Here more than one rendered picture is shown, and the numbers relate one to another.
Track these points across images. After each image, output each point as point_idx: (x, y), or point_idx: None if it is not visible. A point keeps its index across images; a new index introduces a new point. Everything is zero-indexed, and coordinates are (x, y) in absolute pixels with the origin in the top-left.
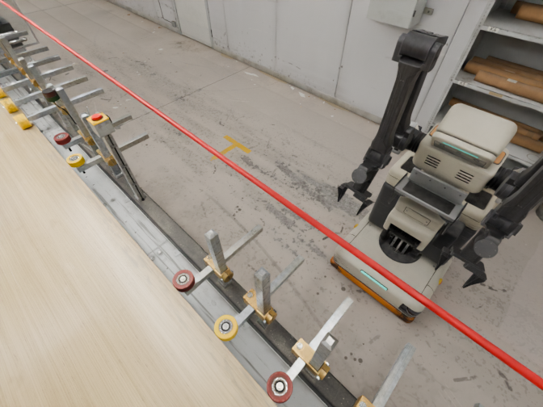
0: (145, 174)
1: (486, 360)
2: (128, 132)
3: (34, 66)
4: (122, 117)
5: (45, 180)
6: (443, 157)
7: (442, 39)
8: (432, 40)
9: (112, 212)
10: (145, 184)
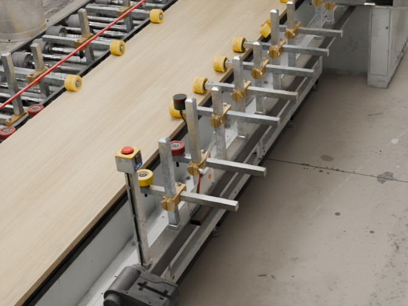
0: (306, 267)
1: None
2: (382, 195)
3: (238, 60)
4: (252, 167)
5: (101, 176)
6: None
7: (136, 301)
8: (110, 288)
9: (125, 257)
10: (285, 279)
